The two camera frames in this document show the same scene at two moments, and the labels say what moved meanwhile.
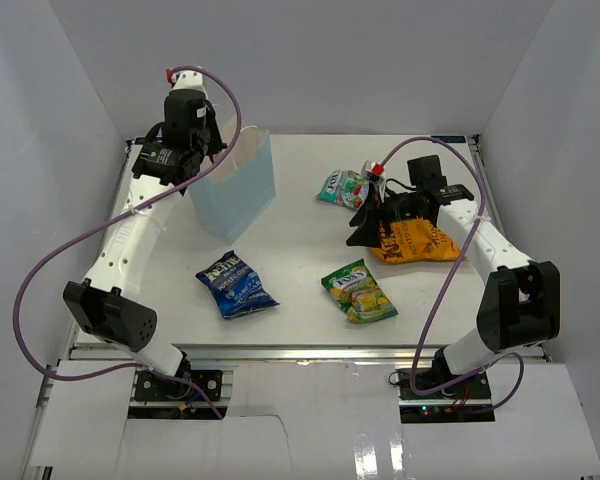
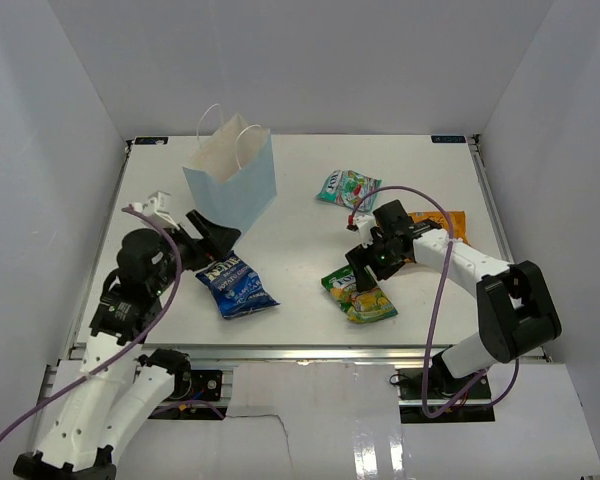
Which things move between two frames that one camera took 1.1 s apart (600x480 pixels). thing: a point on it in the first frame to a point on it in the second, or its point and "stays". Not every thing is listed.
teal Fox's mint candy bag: (345, 186) stays
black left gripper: (216, 143) to (217, 239)
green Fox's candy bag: (356, 292) stays
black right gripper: (368, 234) to (360, 258)
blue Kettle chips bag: (237, 287) stays
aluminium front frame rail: (293, 352) stays
